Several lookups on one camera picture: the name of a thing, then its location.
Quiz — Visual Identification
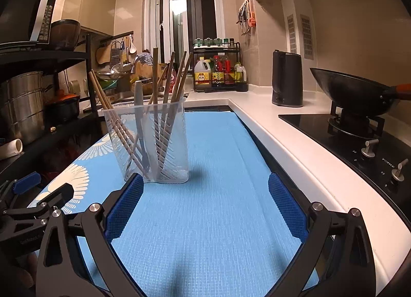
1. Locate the black shelf rack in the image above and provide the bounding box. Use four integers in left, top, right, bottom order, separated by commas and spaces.
0, 33, 104, 188

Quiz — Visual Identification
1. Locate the wide wall vent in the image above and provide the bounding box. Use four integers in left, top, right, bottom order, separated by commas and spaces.
300, 14, 314, 59

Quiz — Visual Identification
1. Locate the black pot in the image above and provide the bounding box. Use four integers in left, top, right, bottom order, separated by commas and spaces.
44, 91, 81, 123

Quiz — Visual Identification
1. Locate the fork with grey handle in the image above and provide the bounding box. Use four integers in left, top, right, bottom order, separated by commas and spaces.
133, 80, 151, 172

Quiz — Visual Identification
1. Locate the green plastic basin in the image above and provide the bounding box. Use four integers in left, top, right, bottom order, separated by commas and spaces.
96, 79, 119, 92

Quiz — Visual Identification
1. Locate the blue patterned tablecloth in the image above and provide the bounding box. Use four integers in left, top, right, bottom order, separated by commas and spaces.
27, 111, 320, 297

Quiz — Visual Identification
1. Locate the row of spice jars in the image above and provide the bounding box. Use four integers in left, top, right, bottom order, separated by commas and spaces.
194, 38, 235, 49

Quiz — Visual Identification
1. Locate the white roll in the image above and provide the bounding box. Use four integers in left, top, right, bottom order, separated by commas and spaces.
0, 139, 23, 160

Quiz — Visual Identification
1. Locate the metal faucet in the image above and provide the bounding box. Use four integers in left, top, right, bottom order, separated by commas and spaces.
130, 54, 155, 75

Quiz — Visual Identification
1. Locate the pink dish soap bottle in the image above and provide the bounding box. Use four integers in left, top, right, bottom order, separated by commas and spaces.
167, 64, 178, 92

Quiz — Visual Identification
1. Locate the black electric kettle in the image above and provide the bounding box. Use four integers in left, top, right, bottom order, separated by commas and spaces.
272, 50, 304, 107

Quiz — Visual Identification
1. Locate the black gas stove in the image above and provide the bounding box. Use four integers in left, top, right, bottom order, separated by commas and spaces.
278, 107, 411, 218

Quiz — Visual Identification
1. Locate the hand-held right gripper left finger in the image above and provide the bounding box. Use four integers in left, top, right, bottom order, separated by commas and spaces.
35, 173, 144, 297

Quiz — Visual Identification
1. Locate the black wok with wooden handle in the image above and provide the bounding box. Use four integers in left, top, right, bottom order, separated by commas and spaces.
310, 67, 411, 116

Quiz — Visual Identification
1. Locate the person's left hand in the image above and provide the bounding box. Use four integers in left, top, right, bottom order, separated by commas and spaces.
0, 251, 39, 289

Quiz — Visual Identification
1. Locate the yellow-label oil jug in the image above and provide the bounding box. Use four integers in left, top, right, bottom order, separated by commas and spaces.
194, 57, 213, 89

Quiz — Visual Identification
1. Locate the microwave oven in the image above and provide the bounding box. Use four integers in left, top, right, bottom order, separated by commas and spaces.
0, 0, 57, 44

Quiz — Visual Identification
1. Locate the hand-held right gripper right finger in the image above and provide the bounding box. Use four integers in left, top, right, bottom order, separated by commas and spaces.
268, 172, 376, 297

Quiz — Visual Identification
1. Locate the dark sauce bottle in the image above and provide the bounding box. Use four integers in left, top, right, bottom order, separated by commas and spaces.
212, 56, 225, 87

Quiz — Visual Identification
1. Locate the wooden cutting board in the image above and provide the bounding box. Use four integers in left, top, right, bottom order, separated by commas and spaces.
130, 62, 155, 92

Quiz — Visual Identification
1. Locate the steel stockpot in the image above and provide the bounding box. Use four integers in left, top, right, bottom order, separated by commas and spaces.
0, 71, 46, 145

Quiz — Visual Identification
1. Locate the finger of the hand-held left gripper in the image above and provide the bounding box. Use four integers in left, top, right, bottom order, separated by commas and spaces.
0, 171, 43, 203
27, 183, 75, 217

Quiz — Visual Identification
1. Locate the narrow wall vent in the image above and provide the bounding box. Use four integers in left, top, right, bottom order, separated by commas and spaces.
287, 15, 297, 54

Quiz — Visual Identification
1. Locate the dark glass bowl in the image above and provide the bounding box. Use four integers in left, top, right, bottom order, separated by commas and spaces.
50, 20, 82, 51

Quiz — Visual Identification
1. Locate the glass oil dispenser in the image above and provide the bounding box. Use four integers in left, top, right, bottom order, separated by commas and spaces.
235, 65, 248, 85

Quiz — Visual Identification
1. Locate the red sauce bottle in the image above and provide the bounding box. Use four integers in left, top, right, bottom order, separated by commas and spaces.
224, 56, 236, 86

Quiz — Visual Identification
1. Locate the set of hanging kitchen tools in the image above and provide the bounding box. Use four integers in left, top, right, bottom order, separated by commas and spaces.
237, 0, 258, 36

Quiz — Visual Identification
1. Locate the white-framed window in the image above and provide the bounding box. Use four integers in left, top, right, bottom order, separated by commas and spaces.
144, 0, 226, 64

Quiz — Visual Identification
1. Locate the clear plastic utensil holder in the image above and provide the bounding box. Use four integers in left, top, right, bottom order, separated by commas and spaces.
103, 97, 190, 184

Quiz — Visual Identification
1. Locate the black spice rack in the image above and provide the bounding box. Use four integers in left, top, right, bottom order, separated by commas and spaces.
193, 41, 249, 93

